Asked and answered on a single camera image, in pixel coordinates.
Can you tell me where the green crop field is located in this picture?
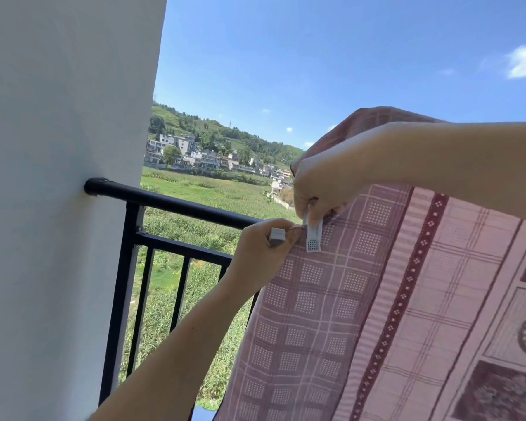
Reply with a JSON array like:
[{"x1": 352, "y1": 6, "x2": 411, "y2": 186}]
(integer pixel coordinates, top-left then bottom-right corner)
[{"x1": 118, "y1": 166, "x2": 303, "y2": 411}]

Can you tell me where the black metal balcony railing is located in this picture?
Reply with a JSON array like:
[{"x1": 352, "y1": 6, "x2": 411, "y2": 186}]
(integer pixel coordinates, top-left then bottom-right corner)
[{"x1": 84, "y1": 177, "x2": 264, "y2": 408}]

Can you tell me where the white plastic clothespin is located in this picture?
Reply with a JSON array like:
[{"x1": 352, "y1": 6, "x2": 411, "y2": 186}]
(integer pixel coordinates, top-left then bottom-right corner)
[{"x1": 304, "y1": 206, "x2": 324, "y2": 253}]

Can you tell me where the person's left hand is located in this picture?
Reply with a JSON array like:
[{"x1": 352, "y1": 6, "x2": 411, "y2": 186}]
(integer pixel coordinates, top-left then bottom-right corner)
[{"x1": 227, "y1": 218, "x2": 306, "y2": 299}]

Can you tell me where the person's right forearm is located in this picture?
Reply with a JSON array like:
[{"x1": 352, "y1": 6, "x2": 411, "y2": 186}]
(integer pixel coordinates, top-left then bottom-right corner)
[{"x1": 377, "y1": 120, "x2": 526, "y2": 227}]

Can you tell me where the pink patterned bedsheet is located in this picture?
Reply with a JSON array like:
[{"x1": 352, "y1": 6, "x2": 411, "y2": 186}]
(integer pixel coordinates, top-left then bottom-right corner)
[{"x1": 215, "y1": 106, "x2": 526, "y2": 421}]

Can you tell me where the person's left forearm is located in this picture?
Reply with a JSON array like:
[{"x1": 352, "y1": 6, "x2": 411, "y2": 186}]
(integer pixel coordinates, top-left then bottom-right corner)
[{"x1": 89, "y1": 276, "x2": 264, "y2": 421}]

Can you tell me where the green wooded hill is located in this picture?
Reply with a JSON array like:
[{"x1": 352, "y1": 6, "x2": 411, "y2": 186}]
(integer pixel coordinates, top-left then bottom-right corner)
[{"x1": 149, "y1": 102, "x2": 306, "y2": 168}]

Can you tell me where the cluster of village buildings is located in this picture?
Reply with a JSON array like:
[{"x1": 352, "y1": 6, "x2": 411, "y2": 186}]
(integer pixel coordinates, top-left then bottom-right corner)
[{"x1": 144, "y1": 133, "x2": 295, "y2": 203}]

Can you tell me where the person's right hand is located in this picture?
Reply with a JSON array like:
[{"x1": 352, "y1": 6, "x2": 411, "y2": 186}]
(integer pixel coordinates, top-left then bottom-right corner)
[{"x1": 291, "y1": 123, "x2": 394, "y2": 228}]

